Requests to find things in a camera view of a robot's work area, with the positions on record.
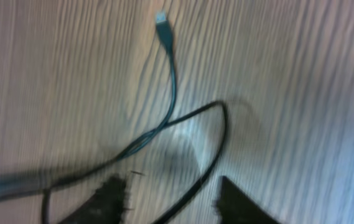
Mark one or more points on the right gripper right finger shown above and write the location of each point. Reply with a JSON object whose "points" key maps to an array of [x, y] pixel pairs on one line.
{"points": [[234, 206]]}

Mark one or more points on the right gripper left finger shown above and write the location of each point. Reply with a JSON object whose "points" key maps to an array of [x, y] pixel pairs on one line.
{"points": [[105, 206]]}

